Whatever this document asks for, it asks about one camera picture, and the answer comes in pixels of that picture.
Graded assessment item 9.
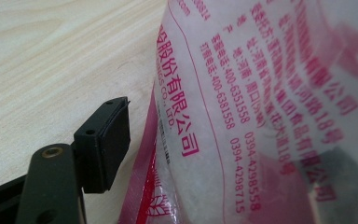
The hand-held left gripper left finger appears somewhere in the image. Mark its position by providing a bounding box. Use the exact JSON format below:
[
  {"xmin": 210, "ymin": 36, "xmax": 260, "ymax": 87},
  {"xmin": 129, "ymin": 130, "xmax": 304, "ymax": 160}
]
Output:
[{"xmin": 73, "ymin": 96, "xmax": 131, "ymax": 194}]

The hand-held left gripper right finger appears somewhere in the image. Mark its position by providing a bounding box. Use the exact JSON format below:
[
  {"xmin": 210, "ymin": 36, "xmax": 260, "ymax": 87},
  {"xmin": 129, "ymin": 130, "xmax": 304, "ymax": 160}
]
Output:
[{"xmin": 304, "ymin": 146, "xmax": 358, "ymax": 224}]

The pink and white plastic bag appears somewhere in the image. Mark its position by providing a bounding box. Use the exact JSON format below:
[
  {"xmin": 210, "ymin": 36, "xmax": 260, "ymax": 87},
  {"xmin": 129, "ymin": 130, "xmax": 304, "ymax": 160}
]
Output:
[{"xmin": 117, "ymin": 0, "xmax": 358, "ymax": 224}]

